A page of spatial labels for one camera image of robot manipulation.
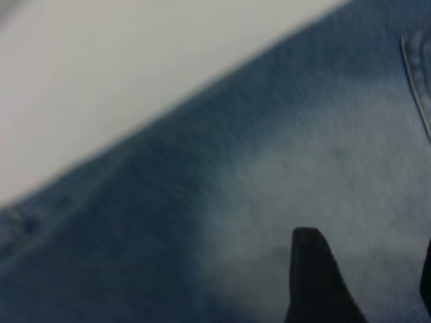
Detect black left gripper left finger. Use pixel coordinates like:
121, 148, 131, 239
284, 227, 368, 323

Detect blue faded denim pants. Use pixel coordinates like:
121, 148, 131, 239
0, 0, 431, 323

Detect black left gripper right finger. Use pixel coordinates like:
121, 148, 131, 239
419, 236, 431, 314

